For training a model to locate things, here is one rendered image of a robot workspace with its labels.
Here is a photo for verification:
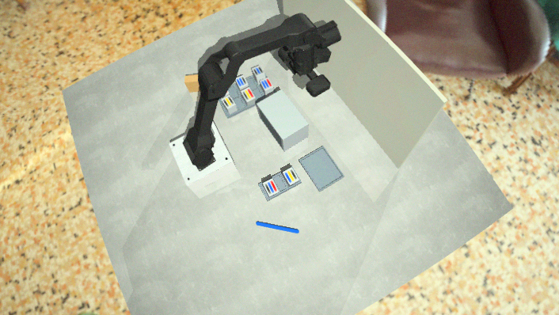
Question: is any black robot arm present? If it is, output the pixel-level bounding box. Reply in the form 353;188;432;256
183;13;341;171

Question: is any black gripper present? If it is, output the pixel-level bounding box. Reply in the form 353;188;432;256
278;46;331;97

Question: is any white flat panel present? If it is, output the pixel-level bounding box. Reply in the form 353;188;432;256
283;0;447;169

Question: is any tan cardboard box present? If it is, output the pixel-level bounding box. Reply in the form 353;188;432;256
184;74;200;92

